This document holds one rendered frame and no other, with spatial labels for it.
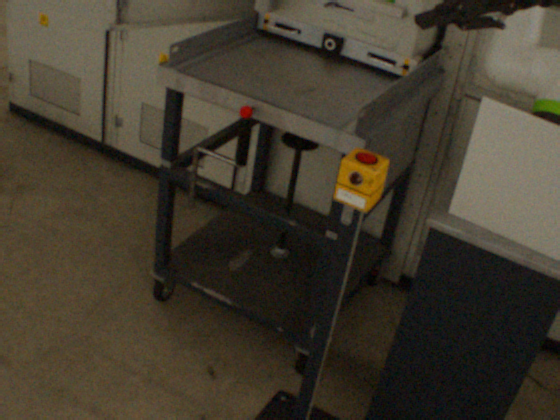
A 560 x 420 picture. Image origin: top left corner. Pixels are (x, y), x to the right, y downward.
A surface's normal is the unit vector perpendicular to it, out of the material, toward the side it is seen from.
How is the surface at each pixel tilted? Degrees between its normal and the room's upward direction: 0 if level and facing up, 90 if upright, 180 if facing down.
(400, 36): 90
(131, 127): 90
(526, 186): 90
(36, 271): 0
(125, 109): 90
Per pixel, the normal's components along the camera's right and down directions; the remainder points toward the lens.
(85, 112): -0.48, 0.43
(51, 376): 0.15, -0.83
